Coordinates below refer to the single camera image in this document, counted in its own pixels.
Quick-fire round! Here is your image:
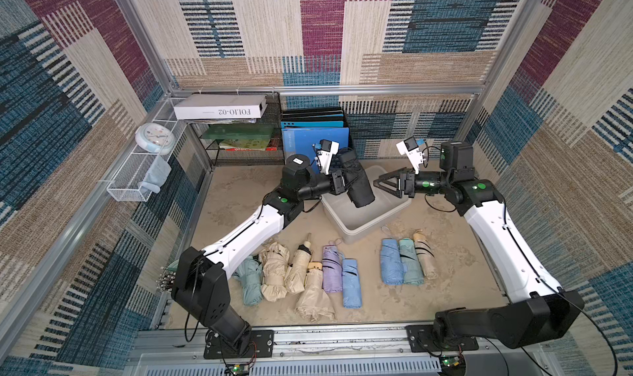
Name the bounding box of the white plastic storage box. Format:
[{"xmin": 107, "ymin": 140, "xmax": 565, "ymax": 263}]
[{"xmin": 322, "ymin": 188, "xmax": 411, "ymax": 244}]

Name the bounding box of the light blue umbrella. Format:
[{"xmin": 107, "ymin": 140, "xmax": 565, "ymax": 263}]
[{"xmin": 342, "ymin": 258, "xmax": 363, "ymax": 309}]

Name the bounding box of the beige umbrella black tip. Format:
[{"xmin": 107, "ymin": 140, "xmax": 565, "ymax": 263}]
[{"xmin": 285, "ymin": 234, "xmax": 312, "ymax": 295}]

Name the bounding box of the beige umbrella wooden handle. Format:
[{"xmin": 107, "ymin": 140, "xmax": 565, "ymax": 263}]
[{"xmin": 296, "ymin": 262, "xmax": 335, "ymax": 323}]

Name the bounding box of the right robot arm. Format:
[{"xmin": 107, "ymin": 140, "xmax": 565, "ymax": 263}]
[{"xmin": 374, "ymin": 137, "xmax": 585, "ymax": 349}]

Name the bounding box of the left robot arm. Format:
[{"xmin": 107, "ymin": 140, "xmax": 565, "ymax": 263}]
[{"xmin": 171, "ymin": 155, "xmax": 347, "ymax": 357}]

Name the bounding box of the beige umbrella far right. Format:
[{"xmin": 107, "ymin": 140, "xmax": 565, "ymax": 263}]
[{"xmin": 413, "ymin": 229, "xmax": 439, "ymax": 280}]

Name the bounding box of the purple folded umbrella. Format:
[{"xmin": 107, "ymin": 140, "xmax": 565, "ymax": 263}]
[{"xmin": 321, "ymin": 241, "xmax": 344, "ymax": 294}]

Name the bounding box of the blue folded umbrella right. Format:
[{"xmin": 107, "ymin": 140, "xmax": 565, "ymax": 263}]
[{"xmin": 380, "ymin": 226, "xmax": 405, "ymax": 285}]

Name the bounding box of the teal folded umbrella right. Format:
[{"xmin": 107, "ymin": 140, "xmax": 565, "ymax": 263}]
[{"xmin": 398, "ymin": 239, "xmax": 425, "ymax": 285}]

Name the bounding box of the cream crumpled folded umbrella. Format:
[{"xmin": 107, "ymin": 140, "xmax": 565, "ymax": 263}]
[{"xmin": 259, "ymin": 242, "xmax": 289, "ymax": 302}]

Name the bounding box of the mint green folded umbrella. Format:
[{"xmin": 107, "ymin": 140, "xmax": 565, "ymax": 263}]
[{"xmin": 232, "ymin": 257, "xmax": 263, "ymax": 306}]

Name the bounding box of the white folio box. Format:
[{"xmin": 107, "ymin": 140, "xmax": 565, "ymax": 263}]
[{"xmin": 174, "ymin": 94, "xmax": 267, "ymax": 120}]

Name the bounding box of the green open umbrella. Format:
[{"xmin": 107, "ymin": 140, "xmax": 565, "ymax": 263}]
[{"xmin": 157, "ymin": 261, "xmax": 179, "ymax": 291}]

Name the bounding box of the blue folder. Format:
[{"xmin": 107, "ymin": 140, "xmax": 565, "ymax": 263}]
[{"xmin": 282, "ymin": 127, "xmax": 349, "ymax": 162}]

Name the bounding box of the black file holder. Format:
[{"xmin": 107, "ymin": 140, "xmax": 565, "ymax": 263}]
[{"xmin": 281, "ymin": 107, "xmax": 349, "ymax": 173}]

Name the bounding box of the light blue cloth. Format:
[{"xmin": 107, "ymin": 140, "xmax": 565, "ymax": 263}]
[{"xmin": 138, "ymin": 156, "xmax": 171, "ymax": 196}]

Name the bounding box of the white round clock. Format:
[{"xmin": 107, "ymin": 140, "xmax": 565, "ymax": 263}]
[{"xmin": 135, "ymin": 122, "xmax": 176, "ymax": 155}]

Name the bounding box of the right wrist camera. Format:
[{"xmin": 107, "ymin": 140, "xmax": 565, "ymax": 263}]
[{"xmin": 397, "ymin": 136, "xmax": 428, "ymax": 174}]

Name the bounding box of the black wire shelf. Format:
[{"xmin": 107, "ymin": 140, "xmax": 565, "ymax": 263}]
[{"xmin": 191, "ymin": 93, "xmax": 285, "ymax": 167}]

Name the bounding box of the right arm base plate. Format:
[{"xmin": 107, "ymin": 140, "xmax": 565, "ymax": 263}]
[{"xmin": 405, "ymin": 324, "xmax": 479, "ymax": 356}]

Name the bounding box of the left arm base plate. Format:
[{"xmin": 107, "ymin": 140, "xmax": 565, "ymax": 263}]
[{"xmin": 203, "ymin": 329, "xmax": 275, "ymax": 360}]

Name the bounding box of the white wire basket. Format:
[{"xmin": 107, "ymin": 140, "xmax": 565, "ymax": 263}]
[{"xmin": 106, "ymin": 96, "xmax": 186, "ymax": 202}]

